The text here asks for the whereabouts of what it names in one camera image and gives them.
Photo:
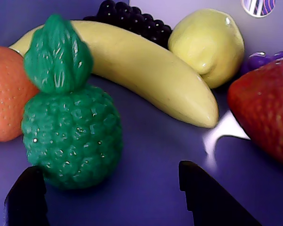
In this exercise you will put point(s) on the orange toy orange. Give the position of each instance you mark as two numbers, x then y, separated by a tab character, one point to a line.
4	99

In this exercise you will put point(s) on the round striped sticker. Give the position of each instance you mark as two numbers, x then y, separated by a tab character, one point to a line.
258	7

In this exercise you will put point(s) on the yellow toy banana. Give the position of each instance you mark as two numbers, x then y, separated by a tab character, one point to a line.
143	77

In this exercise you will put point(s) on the green toy pineapple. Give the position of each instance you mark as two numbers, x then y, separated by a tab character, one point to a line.
73	131

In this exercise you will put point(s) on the purple toy grape bunch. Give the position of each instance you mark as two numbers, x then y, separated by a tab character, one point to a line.
257	61

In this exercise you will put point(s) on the black toy grape bunch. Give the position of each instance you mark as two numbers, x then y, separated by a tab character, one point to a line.
136	18

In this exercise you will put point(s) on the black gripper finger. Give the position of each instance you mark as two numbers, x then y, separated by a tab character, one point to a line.
26	200
207	202

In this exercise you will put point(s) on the red toy strawberry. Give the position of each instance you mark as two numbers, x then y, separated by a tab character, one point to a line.
268	106

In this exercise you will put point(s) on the yellow toy lemon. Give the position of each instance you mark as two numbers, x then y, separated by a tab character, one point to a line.
202	47

